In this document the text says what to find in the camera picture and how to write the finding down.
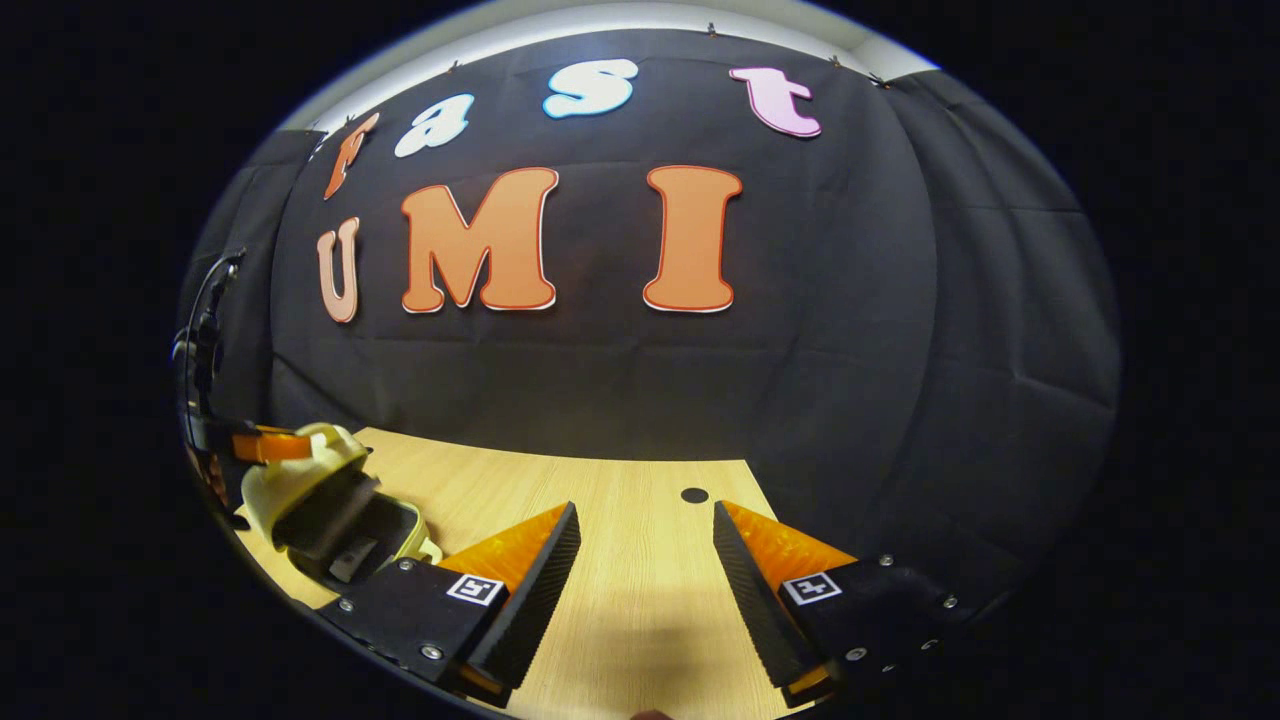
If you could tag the black backdrop cloth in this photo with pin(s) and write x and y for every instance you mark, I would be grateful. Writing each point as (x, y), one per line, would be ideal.
(800, 350)

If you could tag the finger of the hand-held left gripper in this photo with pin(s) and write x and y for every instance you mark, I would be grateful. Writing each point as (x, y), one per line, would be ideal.
(270, 446)

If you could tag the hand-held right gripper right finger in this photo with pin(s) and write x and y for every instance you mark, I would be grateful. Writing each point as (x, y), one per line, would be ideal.
(755, 600)

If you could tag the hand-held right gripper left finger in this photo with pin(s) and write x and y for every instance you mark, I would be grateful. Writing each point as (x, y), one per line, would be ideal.
(530, 610)

